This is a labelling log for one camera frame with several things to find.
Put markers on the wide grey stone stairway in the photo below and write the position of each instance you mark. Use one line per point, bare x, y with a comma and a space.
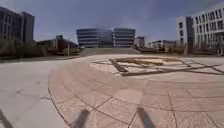
108, 51

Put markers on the glass building with banded floors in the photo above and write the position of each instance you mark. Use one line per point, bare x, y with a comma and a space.
90, 37

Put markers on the small distant building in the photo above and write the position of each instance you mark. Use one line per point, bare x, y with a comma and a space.
139, 41

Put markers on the pale stone paved plaza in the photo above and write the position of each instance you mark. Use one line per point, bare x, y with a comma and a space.
100, 100

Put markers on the dark star pattern paving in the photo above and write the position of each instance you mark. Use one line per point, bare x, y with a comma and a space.
150, 66

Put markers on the low distant buildings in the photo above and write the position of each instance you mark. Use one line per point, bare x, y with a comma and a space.
163, 44

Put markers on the low dark building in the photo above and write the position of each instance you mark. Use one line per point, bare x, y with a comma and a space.
56, 44

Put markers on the row of bushes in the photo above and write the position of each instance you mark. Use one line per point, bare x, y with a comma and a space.
20, 50

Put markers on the white multi-storey building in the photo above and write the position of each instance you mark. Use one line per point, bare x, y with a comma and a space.
206, 26

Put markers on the dark tall building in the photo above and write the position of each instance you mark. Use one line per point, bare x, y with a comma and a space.
13, 26

